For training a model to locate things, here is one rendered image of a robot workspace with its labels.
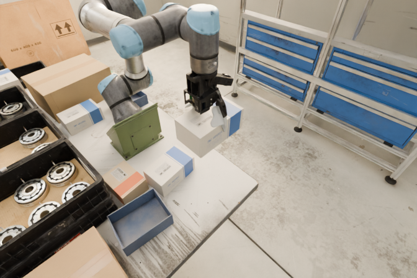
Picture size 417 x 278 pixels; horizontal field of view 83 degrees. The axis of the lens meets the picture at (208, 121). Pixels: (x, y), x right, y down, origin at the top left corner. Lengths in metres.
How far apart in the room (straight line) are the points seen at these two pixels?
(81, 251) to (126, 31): 0.66
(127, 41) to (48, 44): 3.40
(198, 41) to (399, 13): 2.36
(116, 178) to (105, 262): 0.37
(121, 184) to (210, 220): 0.40
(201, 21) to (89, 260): 0.74
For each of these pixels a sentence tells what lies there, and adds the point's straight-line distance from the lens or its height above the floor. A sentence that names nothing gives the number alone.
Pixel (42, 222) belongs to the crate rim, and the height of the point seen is 0.93.
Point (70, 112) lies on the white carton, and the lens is 1.52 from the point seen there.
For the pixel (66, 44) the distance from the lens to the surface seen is 4.00.
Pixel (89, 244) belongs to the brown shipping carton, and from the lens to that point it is 0.90.
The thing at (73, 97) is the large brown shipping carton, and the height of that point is 0.81.
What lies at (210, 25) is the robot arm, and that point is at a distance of 0.57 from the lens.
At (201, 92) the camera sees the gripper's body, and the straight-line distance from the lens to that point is 0.65.
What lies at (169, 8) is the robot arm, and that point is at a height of 1.44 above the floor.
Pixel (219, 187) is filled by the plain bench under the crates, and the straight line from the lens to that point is 1.10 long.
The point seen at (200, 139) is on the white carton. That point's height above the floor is 1.13.
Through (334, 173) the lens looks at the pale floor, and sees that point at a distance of 2.26.
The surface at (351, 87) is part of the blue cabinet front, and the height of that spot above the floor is 0.63.
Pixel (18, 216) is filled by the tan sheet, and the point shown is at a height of 0.83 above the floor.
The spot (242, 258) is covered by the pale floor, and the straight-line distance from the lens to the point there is 1.72.
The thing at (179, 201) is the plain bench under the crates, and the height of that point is 0.70.
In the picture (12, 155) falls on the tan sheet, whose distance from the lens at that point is 1.35.
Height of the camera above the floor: 1.63
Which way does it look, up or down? 42 degrees down
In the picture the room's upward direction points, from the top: straight up
